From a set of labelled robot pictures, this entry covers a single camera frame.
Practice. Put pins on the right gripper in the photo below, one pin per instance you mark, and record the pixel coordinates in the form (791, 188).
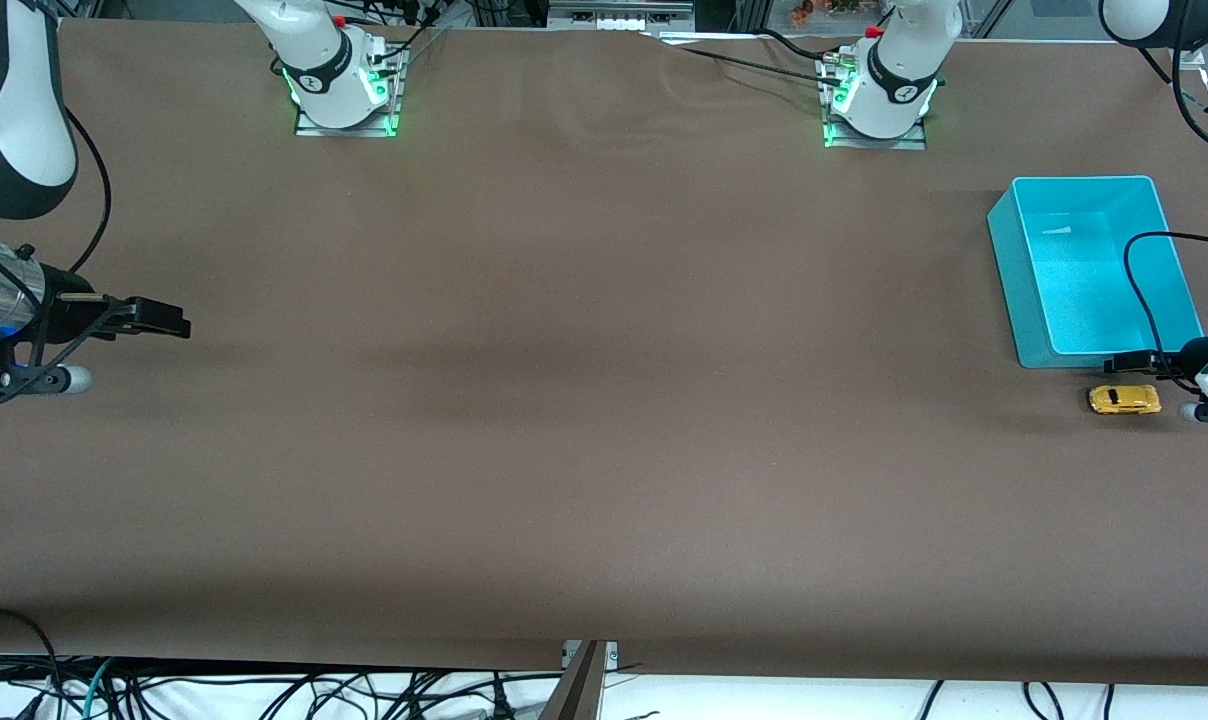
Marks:
(62, 315)

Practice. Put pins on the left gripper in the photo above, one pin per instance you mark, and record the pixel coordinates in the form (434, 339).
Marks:
(1190, 355)

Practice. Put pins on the yellow beetle toy car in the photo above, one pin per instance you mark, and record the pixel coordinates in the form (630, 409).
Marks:
(1124, 402)

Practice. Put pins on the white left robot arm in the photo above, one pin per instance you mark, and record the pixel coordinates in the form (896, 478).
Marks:
(899, 100)

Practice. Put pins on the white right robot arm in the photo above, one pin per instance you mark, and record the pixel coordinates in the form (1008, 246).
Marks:
(24, 120)

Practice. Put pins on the teal plastic bin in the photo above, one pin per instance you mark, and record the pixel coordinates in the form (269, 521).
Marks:
(1094, 300)

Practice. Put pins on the brown table cover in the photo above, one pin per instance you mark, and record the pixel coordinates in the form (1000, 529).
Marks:
(604, 400)

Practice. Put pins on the orange background object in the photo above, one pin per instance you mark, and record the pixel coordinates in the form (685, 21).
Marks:
(804, 12)

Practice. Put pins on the white power strip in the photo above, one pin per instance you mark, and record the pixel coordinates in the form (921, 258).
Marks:
(619, 20)

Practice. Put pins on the dark metal table strut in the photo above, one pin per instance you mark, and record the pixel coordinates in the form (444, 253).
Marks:
(579, 695)

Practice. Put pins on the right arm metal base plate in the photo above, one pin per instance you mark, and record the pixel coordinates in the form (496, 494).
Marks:
(309, 129)

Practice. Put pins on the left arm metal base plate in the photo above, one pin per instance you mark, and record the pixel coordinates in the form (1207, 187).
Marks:
(904, 144)

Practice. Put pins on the aluminium frame post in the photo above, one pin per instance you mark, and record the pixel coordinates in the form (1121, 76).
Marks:
(754, 12)

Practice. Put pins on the silver metal bracket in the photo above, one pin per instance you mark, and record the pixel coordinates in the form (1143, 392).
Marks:
(612, 655)

